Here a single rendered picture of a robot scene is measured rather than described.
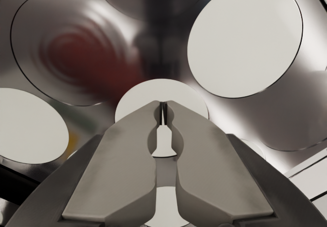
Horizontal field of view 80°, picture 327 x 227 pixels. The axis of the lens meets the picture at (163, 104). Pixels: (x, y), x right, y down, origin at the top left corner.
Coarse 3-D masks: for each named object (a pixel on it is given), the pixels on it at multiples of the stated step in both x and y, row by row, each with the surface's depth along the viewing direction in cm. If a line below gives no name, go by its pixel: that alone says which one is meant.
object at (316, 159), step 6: (324, 150) 24; (312, 156) 24; (318, 156) 24; (324, 156) 24; (306, 162) 25; (312, 162) 24; (318, 162) 24; (294, 168) 25; (300, 168) 25; (306, 168) 25; (288, 174) 25; (294, 174) 25
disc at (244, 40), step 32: (224, 0) 16; (256, 0) 16; (288, 0) 16; (192, 32) 17; (224, 32) 17; (256, 32) 17; (288, 32) 17; (192, 64) 18; (224, 64) 18; (256, 64) 18; (288, 64) 18; (224, 96) 20
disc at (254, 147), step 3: (243, 141) 23; (246, 141) 23; (249, 141) 23; (249, 144) 23; (252, 144) 23; (252, 147) 23; (255, 147) 23; (258, 147) 23; (255, 150) 23; (258, 150) 24; (258, 153) 24; (261, 153) 24; (261, 156) 24
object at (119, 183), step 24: (120, 120) 10; (144, 120) 10; (120, 144) 8; (144, 144) 8; (96, 168) 7; (120, 168) 7; (144, 168) 7; (96, 192) 6; (120, 192) 6; (144, 192) 6; (72, 216) 6; (96, 216) 6; (120, 216) 6; (144, 216) 7
